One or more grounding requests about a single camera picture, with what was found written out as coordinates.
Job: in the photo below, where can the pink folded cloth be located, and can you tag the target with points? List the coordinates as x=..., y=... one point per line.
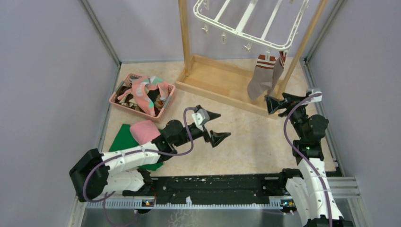
x=144, y=131

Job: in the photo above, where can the wooden hanger stand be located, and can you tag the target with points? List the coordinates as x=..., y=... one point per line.
x=221, y=72

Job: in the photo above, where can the green folded cloth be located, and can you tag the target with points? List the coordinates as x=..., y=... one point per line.
x=124, y=140

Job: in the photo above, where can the pink plastic basket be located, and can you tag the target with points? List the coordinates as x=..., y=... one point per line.
x=158, y=118

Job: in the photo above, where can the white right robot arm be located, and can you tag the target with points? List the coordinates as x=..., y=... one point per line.
x=308, y=187

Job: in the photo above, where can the pile of socks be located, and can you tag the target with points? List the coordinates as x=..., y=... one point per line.
x=125, y=98

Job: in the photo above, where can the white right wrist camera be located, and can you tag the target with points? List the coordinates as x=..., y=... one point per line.
x=314, y=95

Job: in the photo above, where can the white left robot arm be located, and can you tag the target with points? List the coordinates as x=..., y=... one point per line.
x=98, y=176

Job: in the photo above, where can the grey sock with red stripes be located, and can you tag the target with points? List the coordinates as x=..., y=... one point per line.
x=278, y=70

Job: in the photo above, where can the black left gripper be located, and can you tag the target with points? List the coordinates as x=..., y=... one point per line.
x=215, y=137

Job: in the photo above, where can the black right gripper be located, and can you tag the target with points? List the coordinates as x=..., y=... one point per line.
x=273, y=104

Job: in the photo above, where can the pink sock with green pattern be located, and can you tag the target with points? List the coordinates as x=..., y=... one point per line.
x=139, y=90

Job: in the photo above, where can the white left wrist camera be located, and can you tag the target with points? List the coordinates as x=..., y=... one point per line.
x=200, y=117

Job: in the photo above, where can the white clip drying hanger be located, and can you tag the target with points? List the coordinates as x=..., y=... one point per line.
x=273, y=24

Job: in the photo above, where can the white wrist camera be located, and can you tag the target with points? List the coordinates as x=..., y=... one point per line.
x=314, y=95
x=200, y=117

